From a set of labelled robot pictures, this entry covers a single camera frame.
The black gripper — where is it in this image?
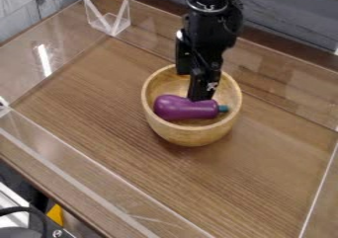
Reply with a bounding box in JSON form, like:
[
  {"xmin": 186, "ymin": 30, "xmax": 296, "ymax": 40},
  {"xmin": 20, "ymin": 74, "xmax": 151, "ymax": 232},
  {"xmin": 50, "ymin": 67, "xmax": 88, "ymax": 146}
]
[{"xmin": 175, "ymin": 6, "xmax": 243, "ymax": 102}]

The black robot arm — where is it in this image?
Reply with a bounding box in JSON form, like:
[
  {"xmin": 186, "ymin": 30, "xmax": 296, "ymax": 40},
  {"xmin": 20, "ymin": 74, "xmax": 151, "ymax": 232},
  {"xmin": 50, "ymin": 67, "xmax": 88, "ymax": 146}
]
[{"xmin": 175, "ymin": 0, "xmax": 245, "ymax": 102}]

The black cable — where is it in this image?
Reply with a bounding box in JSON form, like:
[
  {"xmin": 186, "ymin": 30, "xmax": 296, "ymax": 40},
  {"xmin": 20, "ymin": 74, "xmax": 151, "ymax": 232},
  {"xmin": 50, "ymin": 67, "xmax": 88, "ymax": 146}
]
[{"xmin": 0, "ymin": 205, "xmax": 50, "ymax": 238}]

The clear acrylic tray wall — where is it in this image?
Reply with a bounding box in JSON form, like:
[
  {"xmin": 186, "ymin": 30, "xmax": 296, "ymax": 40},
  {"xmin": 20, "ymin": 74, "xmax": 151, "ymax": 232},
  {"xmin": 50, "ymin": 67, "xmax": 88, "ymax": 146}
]
[{"xmin": 0, "ymin": 97, "xmax": 214, "ymax": 238}]

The clear acrylic corner bracket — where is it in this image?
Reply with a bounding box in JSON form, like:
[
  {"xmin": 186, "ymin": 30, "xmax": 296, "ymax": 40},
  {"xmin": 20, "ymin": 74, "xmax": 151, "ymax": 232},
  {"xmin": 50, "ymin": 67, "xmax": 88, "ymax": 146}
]
[{"xmin": 83, "ymin": 0, "xmax": 131, "ymax": 37}]

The purple toy eggplant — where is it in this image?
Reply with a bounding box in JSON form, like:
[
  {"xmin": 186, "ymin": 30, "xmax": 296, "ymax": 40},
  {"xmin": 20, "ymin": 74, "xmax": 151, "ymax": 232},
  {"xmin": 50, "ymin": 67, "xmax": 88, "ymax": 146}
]
[{"xmin": 154, "ymin": 95, "xmax": 230, "ymax": 120}]

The light wooden bowl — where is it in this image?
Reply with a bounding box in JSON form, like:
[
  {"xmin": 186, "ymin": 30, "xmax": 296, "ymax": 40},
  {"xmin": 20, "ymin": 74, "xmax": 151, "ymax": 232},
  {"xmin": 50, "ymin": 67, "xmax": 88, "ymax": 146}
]
[{"xmin": 142, "ymin": 64, "xmax": 243, "ymax": 147}]

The black device with yellow label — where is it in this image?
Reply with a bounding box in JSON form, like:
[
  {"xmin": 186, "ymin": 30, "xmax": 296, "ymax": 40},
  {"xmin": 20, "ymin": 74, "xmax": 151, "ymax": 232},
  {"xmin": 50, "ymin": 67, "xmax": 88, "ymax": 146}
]
[{"xmin": 31, "ymin": 203, "xmax": 104, "ymax": 238}]

